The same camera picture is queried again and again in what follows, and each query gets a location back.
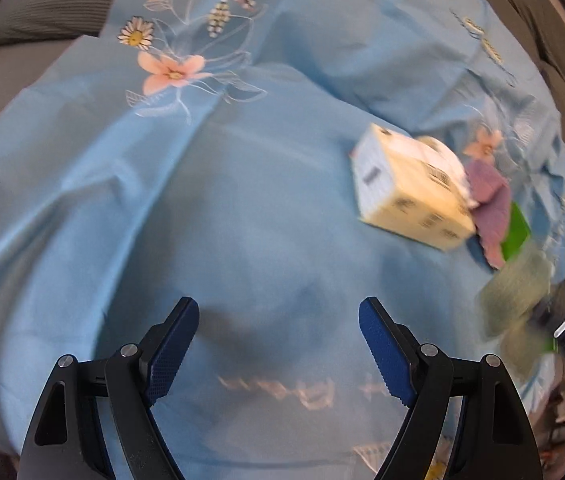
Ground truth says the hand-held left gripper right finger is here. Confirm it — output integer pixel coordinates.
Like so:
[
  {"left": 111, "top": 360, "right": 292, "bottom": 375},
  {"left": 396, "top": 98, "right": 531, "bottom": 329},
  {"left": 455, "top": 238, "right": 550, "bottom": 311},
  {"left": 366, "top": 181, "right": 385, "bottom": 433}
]
[{"left": 359, "top": 297, "right": 545, "bottom": 480}]

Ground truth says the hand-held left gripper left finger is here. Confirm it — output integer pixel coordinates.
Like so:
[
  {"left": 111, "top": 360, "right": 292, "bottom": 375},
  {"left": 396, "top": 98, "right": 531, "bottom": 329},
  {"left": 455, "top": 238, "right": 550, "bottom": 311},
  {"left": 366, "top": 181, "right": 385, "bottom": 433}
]
[{"left": 17, "top": 297, "right": 200, "bottom": 480}]

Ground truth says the grey green cloth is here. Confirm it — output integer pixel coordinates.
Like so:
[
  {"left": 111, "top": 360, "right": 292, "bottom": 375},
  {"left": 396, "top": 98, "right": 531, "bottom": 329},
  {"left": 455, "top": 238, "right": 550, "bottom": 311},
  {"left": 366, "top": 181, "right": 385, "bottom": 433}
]
[{"left": 477, "top": 245, "right": 555, "bottom": 376}]

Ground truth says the green flat packet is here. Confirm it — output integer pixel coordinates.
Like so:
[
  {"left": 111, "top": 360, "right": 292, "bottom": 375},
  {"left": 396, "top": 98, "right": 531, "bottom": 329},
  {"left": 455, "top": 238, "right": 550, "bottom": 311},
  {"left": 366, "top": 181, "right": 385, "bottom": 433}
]
[{"left": 499, "top": 202, "right": 533, "bottom": 263}]

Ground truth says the purple knitted cloth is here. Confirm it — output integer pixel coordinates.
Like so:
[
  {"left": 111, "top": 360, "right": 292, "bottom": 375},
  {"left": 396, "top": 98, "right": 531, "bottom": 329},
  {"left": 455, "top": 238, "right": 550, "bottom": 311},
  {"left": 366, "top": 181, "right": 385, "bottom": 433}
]
[{"left": 463, "top": 160, "right": 513, "bottom": 268}]

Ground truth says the cream tissue box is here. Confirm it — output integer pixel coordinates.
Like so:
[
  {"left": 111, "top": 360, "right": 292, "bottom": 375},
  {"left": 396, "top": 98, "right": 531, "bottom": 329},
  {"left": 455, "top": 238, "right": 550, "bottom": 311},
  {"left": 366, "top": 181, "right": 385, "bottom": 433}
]
[{"left": 351, "top": 123, "right": 477, "bottom": 252}]

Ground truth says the blue floral bedsheet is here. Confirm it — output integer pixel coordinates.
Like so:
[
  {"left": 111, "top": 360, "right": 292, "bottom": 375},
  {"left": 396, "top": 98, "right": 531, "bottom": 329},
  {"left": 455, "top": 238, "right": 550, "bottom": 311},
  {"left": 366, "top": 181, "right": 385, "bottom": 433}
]
[{"left": 0, "top": 0, "right": 565, "bottom": 480}]

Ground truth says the grey sofa cushion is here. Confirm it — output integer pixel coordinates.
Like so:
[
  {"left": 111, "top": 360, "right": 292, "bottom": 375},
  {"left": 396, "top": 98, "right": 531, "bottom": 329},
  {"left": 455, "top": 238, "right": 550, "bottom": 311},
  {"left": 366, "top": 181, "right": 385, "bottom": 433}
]
[{"left": 0, "top": 0, "right": 136, "bottom": 156}]

